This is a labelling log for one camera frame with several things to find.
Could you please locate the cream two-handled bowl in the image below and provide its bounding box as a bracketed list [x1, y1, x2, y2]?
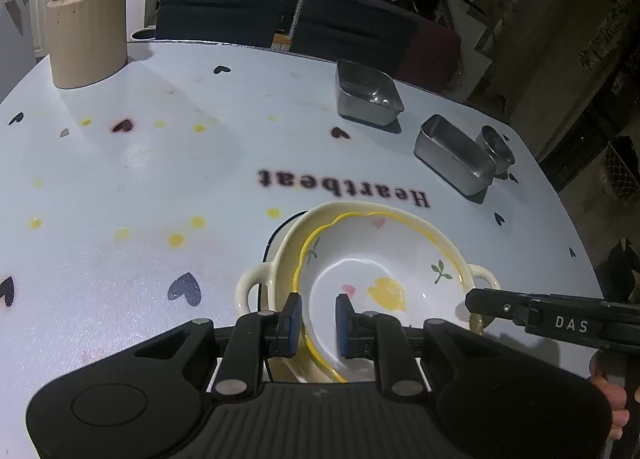
[234, 202, 501, 384]

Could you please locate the navy chair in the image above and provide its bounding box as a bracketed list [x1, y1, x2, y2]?
[290, 0, 419, 85]
[155, 0, 294, 48]

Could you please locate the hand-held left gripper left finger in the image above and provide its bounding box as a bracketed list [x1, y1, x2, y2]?
[132, 291, 304, 398]

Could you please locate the net basket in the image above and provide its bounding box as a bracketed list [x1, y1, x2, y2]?
[601, 138, 640, 201]

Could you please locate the small floral bowl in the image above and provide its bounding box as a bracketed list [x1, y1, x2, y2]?
[298, 211, 464, 384]

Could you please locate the round steel cup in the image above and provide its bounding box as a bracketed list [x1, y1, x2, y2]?
[474, 125, 516, 176]

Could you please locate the rectangular steel container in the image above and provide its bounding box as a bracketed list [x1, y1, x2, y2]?
[413, 114, 497, 198]

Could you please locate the beige canister with steel lid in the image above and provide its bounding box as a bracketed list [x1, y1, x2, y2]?
[45, 0, 128, 89]

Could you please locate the maroon chair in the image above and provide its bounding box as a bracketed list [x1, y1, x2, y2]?
[407, 18, 462, 96]

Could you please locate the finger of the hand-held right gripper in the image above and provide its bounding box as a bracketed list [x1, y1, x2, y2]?
[464, 288, 532, 328]

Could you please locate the square steel container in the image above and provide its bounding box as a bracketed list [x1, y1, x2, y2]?
[334, 58, 405, 128]

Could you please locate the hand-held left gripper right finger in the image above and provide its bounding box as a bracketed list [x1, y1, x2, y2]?
[334, 293, 502, 398]

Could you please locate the person's right hand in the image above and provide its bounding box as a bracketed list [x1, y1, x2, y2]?
[589, 355, 630, 441]

